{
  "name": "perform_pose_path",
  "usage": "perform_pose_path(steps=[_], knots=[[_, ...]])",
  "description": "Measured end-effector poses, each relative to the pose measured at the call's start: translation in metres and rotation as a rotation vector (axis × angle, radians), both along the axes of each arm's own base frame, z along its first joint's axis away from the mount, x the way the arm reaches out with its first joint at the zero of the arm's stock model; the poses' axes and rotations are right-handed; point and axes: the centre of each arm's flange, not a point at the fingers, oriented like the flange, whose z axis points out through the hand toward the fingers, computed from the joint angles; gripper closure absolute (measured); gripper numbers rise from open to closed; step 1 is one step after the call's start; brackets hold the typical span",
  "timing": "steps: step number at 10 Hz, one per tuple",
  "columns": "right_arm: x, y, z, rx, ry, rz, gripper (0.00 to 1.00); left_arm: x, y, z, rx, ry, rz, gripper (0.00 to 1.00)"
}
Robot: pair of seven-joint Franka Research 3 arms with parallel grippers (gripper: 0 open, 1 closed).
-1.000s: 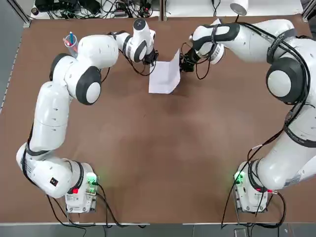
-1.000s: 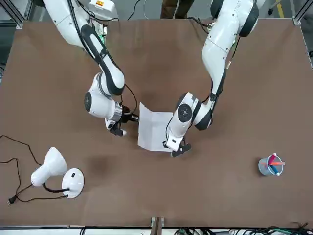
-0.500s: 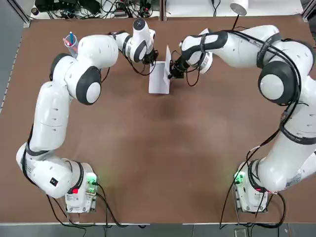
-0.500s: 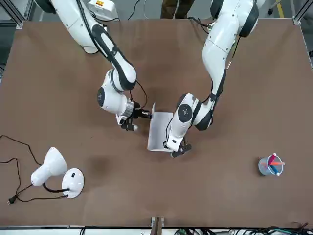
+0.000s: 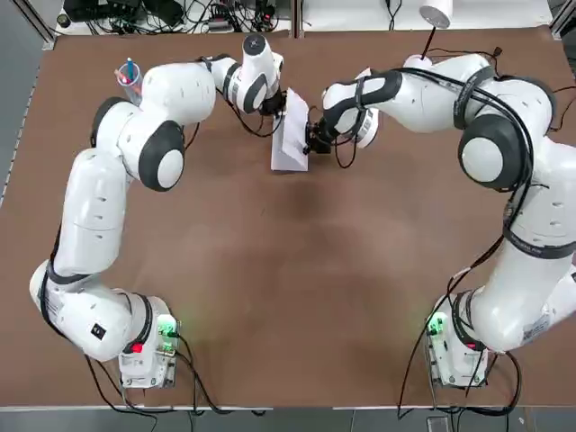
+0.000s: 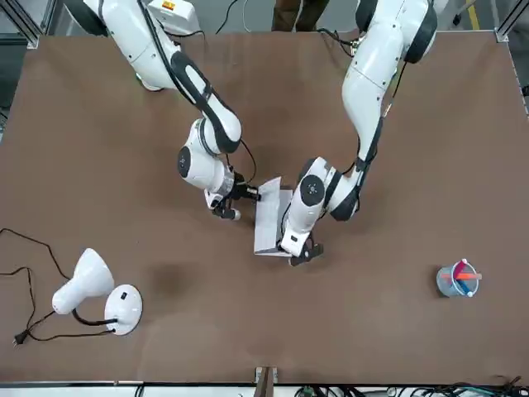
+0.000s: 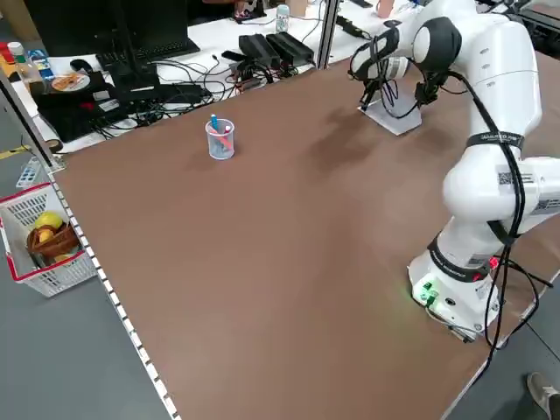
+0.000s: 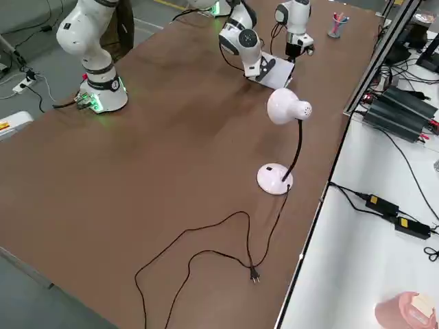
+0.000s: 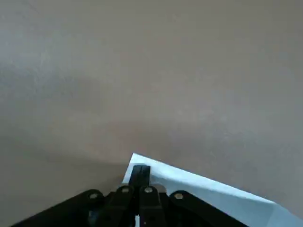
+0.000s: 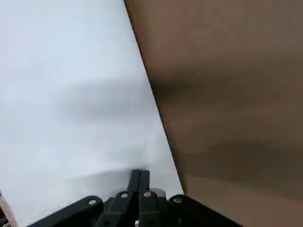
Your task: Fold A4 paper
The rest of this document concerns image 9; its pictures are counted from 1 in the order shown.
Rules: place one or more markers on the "white A4 paper sheet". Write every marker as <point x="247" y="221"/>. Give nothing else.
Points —
<point x="213" y="194"/>

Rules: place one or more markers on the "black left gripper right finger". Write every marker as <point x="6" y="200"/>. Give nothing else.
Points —
<point x="154" y="208"/>

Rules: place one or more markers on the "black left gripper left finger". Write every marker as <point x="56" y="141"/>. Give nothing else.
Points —
<point x="118" y="208"/>

